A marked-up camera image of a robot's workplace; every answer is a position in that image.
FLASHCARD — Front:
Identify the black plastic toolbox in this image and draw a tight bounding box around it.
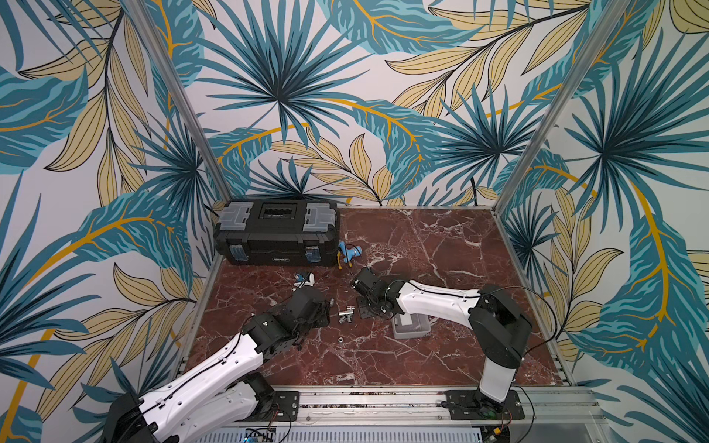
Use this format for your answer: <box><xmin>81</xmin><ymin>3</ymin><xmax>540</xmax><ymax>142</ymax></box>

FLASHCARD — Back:
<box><xmin>213</xmin><ymin>199</ymin><xmax>340</xmax><ymax>267</ymax></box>

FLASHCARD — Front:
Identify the translucent plastic storage box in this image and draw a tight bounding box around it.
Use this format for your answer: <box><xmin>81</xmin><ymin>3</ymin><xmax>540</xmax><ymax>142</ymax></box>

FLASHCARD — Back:
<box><xmin>391</xmin><ymin>314</ymin><xmax>431</xmax><ymax>340</ymax></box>

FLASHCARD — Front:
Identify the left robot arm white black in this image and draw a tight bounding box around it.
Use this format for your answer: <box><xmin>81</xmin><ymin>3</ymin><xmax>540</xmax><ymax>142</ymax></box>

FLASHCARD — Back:
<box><xmin>99</xmin><ymin>286</ymin><xmax>330</xmax><ymax>442</ymax></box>

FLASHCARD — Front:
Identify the left metal frame post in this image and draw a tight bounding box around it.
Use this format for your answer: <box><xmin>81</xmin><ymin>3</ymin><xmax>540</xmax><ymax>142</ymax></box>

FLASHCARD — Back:
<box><xmin>125</xmin><ymin>0</ymin><xmax>232</xmax><ymax>201</ymax></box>

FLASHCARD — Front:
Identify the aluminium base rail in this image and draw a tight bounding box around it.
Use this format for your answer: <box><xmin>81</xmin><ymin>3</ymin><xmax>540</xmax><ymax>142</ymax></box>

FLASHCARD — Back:
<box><xmin>287</xmin><ymin>386</ymin><xmax>612</xmax><ymax>442</ymax></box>

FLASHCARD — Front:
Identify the blue yellow clamp tool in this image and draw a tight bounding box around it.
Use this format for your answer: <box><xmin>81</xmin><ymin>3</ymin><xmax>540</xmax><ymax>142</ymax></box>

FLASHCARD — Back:
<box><xmin>337</xmin><ymin>241</ymin><xmax>363</xmax><ymax>269</ymax></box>

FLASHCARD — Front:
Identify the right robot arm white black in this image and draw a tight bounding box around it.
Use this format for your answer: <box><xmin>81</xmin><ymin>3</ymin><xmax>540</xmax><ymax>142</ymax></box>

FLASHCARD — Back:
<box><xmin>351</xmin><ymin>268</ymin><xmax>533</xmax><ymax>404</ymax></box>

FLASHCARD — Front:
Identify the metal frame post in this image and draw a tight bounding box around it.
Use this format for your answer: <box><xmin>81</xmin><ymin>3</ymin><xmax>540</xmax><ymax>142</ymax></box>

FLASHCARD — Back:
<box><xmin>493</xmin><ymin>0</ymin><xmax>630</xmax><ymax>218</ymax></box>
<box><xmin>125</xmin><ymin>0</ymin><xmax>232</xmax><ymax>201</ymax></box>

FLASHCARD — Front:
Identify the right metal frame post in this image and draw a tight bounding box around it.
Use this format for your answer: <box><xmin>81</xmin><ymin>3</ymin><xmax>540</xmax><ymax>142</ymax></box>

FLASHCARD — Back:
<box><xmin>493</xmin><ymin>0</ymin><xmax>630</xmax><ymax>218</ymax></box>

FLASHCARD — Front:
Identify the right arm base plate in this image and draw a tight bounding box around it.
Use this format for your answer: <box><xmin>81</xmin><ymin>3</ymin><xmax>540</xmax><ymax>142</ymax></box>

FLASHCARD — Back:
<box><xmin>441</xmin><ymin>391</ymin><xmax>525</xmax><ymax>423</ymax></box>

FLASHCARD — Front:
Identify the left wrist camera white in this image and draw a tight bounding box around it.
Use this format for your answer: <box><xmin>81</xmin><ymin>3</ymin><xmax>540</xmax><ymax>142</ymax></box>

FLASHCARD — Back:
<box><xmin>293</xmin><ymin>272</ymin><xmax>316</xmax><ymax>291</ymax></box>

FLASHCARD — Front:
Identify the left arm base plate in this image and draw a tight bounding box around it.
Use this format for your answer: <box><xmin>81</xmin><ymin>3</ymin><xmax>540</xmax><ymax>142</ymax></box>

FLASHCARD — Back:
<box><xmin>244</xmin><ymin>391</ymin><xmax>300</xmax><ymax>423</ymax></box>

